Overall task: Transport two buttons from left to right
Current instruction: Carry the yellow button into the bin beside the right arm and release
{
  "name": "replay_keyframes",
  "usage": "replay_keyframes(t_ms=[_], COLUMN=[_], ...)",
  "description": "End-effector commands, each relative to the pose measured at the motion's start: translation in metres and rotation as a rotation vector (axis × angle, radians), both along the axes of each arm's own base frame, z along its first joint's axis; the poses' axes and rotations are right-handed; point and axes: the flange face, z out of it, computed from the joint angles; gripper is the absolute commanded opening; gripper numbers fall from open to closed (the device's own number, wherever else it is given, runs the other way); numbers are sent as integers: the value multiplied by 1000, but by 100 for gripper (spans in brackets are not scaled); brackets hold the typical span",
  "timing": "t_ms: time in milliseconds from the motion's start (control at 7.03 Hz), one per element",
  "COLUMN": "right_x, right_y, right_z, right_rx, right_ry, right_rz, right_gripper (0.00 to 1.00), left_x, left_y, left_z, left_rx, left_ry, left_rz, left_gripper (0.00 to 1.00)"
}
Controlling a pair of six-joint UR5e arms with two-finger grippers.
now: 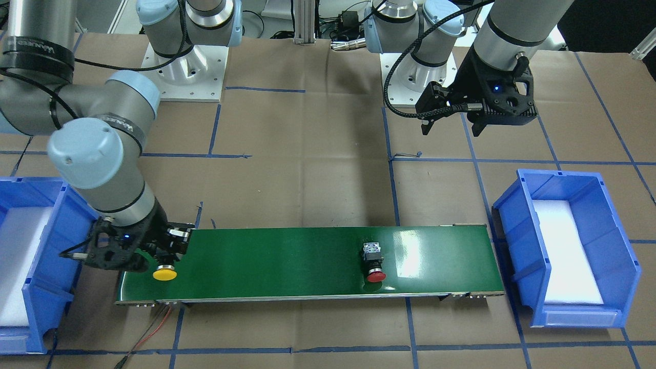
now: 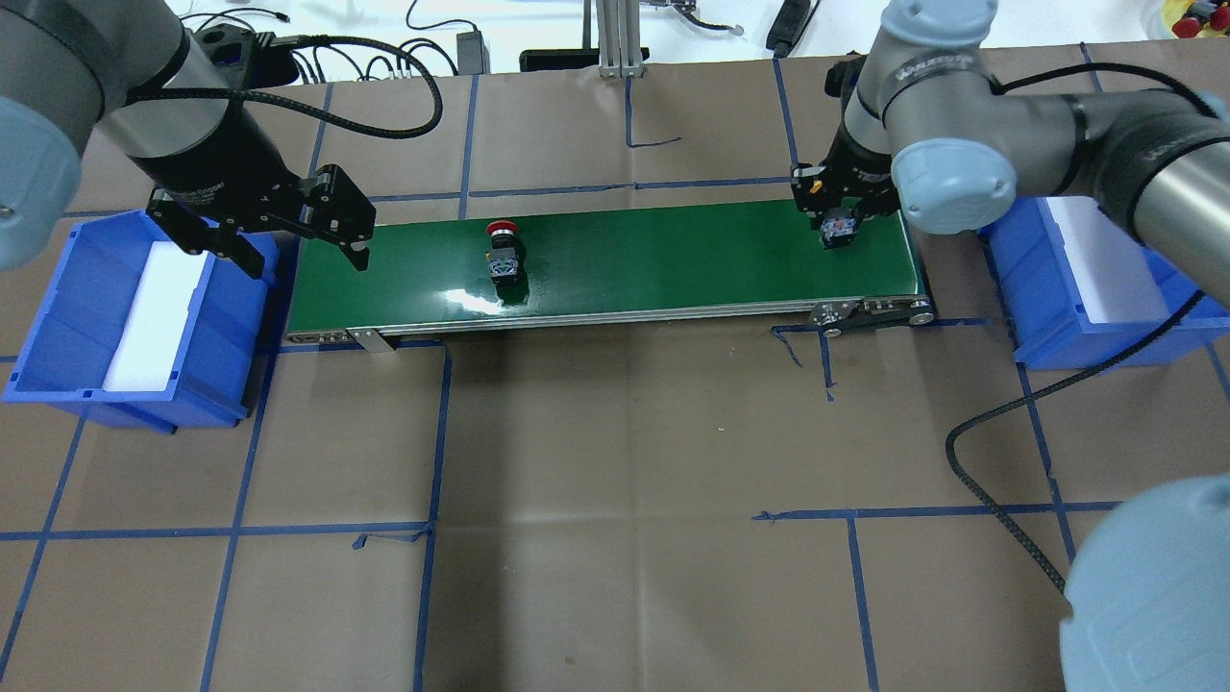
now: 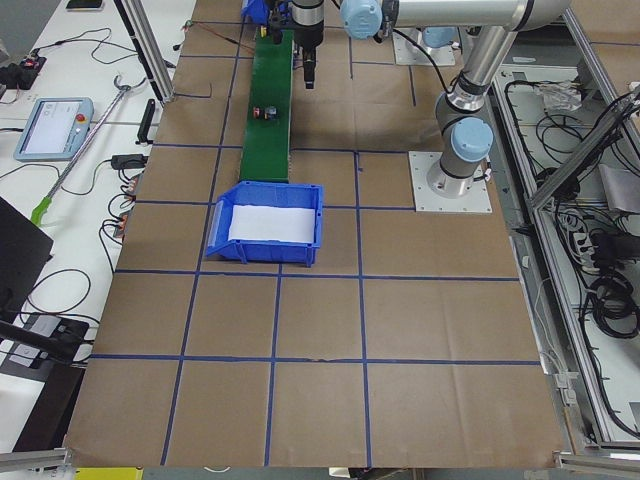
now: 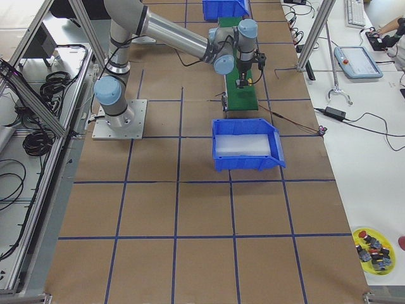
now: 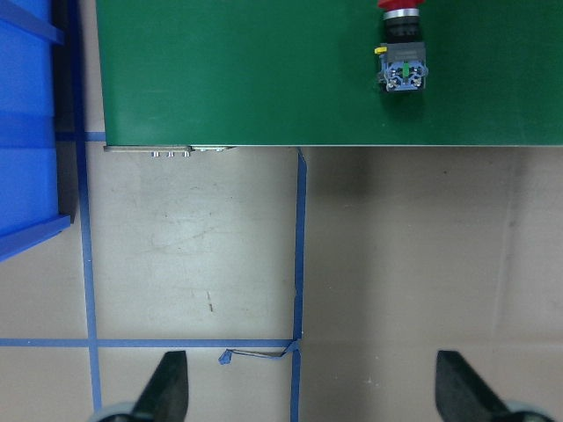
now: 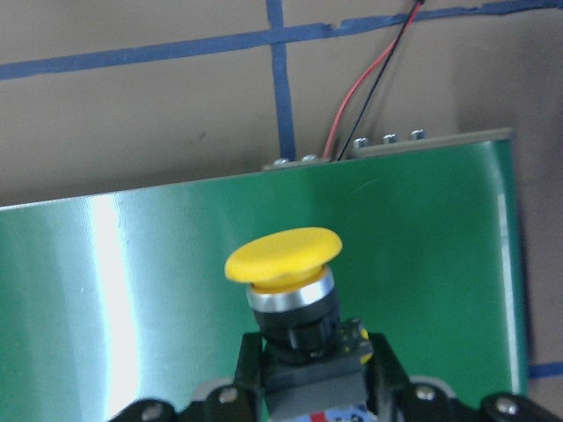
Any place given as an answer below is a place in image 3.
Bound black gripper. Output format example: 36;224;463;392
267;0;293;45
291;0;324;90

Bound right blue bin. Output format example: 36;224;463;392
241;0;269;25

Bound blue bin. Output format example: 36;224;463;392
241;0;269;25
205;181;324;267

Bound green conveyor belt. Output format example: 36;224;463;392
240;31;294;183

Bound left blue bin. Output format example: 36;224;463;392
205;181;324;267

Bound white foam in left bin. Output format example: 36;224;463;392
228;205;316;243

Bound black power adapter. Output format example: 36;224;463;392
110;153;148;170

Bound reacher grabber tool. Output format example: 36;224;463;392
30;75;146;227

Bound teach pendant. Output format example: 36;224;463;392
13;97;94;162

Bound brown paper table cover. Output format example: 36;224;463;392
66;1;564;469

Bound red black conveyor wires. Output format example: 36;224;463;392
182;19;257;54

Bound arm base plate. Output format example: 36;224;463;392
408;151;492;214
393;27;457;67

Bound aluminium frame post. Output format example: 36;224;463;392
114;0;174;105

